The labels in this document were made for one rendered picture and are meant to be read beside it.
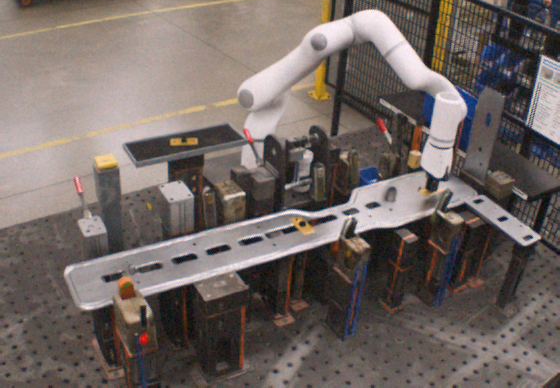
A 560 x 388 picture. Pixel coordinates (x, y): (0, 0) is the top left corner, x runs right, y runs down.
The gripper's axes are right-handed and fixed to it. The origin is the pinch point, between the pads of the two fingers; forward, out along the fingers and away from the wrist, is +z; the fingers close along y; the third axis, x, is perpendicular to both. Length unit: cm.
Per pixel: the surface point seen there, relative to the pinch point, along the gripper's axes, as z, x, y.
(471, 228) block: 7.8, 4.2, 17.7
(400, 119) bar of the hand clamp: -14.8, -0.6, -19.6
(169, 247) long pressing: 5, -86, -11
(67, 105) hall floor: 105, -51, -342
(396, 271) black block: 19.2, -21.5, 12.7
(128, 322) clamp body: -1, -109, 19
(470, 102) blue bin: -8, 51, -33
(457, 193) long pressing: 5.3, 11.7, 2.2
